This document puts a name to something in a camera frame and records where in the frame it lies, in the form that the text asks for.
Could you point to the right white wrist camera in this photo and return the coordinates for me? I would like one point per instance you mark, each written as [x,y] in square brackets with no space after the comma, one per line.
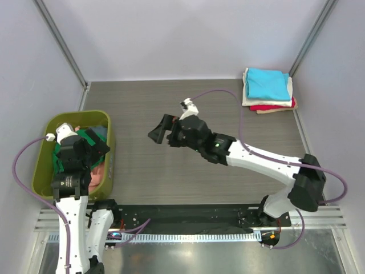
[188,108]

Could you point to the left aluminium corner post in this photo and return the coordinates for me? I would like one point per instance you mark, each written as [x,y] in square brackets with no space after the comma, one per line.
[40,4]

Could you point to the olive green plastic bin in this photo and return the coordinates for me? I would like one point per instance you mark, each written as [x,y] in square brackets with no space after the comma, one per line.
[43,174]

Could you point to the salmon pink t shirt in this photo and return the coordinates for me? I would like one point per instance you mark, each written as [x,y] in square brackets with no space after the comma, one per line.
[97,171]

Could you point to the folded cyan t shirt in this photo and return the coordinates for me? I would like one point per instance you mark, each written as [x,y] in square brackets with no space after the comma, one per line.
[267,85]

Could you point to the right aluminium corner post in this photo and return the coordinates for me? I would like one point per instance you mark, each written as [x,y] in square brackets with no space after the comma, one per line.
[314,32]

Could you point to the aluminium rail frame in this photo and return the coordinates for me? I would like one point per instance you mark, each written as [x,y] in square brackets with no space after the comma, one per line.
[325,218]

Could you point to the folded cream t shirt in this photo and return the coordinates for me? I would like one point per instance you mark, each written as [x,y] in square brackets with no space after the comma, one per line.
[247,102]

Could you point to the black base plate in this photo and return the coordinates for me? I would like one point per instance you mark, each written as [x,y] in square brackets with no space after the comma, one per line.
[195,218]

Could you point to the green t shirt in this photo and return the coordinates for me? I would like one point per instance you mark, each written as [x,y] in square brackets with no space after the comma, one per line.
[57,163]

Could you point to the white slotted cable duct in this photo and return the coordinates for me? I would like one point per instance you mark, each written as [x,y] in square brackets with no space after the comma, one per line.
[150,238]

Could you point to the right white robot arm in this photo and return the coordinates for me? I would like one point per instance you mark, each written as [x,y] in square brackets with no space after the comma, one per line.
[303,180]

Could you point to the grey blue t shirt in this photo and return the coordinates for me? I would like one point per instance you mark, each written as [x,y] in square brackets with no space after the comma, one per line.
[101,132]

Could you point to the aluminium corner post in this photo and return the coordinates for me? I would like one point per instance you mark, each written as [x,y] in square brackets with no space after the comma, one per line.
[40,4]
[314,32]

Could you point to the folded red t shirt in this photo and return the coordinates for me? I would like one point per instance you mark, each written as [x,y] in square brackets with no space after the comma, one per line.
[258,107]

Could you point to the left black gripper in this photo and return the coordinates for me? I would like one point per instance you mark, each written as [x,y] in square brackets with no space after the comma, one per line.
[100,148]

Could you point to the folded tan t shirt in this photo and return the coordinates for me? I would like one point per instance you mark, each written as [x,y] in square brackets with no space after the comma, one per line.
[273,109]

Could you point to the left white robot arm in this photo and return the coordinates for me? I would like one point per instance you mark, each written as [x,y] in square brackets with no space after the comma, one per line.
[82,238]

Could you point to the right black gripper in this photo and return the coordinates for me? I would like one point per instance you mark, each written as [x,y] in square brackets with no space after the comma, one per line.
[168,123]

